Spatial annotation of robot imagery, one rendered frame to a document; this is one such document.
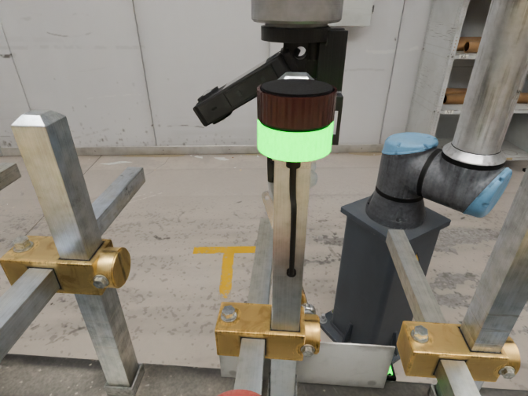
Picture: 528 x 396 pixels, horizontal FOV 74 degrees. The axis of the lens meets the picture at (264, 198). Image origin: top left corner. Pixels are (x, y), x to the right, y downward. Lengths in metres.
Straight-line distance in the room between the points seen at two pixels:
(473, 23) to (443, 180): 2.41
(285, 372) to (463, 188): 0.70
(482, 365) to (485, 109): 0.62
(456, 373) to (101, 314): 0.45
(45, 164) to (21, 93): 3.16
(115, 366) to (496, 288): 0.51
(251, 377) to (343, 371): 0.20
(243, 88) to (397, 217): 0.88
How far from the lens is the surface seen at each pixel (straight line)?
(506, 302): 0.49
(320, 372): 0.61
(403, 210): 1.17
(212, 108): 0.39
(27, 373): 0.75
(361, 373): 0.62
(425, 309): 0.58
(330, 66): 0.38
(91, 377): 0.70
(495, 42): 0.97
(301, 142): 0.26
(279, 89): 0.26
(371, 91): 3.17
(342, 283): 1.42
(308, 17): 0.35
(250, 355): 0.46
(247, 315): 0.49
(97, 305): 0.51
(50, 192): 0.43
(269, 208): 0.46
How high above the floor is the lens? 1.24
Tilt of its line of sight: 30 degrees down
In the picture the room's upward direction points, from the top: straight up
